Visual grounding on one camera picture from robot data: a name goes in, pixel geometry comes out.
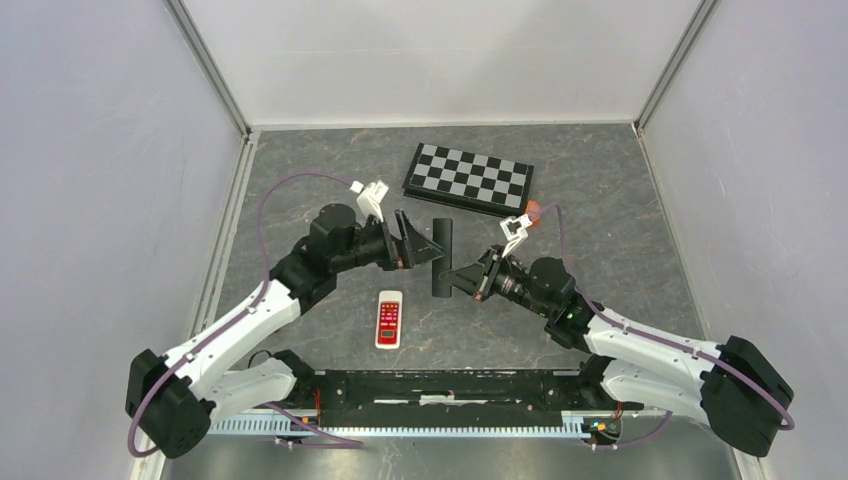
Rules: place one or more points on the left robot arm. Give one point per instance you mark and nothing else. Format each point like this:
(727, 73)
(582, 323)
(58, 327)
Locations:
(175, 397)

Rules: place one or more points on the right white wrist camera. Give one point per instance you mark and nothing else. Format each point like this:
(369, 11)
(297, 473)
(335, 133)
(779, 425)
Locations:
(515, 232)

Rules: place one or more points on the black remote control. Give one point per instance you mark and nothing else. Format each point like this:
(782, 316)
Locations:
(442, 230)

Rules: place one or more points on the white red remote control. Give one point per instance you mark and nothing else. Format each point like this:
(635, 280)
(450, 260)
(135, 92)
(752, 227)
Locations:
(389, 320)

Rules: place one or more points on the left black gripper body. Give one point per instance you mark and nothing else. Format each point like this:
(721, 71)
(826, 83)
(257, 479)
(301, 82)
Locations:
(375, 245)

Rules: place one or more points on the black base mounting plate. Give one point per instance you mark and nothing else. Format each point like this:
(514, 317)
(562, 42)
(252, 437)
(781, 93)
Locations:
(446, 398)

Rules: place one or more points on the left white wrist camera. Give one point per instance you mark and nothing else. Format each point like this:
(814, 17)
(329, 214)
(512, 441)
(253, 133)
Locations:
(369, 198)

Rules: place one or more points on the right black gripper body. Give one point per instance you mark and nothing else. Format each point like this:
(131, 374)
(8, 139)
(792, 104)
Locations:
(503, 278)

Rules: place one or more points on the orange round object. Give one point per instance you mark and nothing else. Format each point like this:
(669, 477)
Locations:
(533, 211)

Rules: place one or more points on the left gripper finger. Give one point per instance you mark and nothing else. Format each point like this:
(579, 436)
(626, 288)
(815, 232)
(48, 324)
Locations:
(413, 242)
(412, 260)

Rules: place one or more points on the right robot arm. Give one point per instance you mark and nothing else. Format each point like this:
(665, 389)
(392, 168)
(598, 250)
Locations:
(731, 387)

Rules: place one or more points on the black grey checkerboard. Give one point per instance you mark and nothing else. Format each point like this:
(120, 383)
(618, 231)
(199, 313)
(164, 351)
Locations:
(468, 181)

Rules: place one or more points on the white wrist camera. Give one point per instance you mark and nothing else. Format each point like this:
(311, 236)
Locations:
(369, 198)
(515, 232)

